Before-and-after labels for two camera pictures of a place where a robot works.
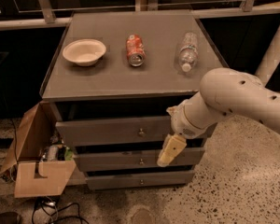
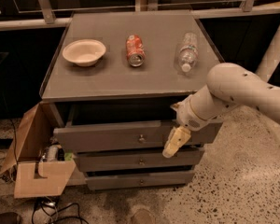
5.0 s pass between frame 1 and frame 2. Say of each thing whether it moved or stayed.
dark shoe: stayed
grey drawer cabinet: stayed
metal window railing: stayed
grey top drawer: moved
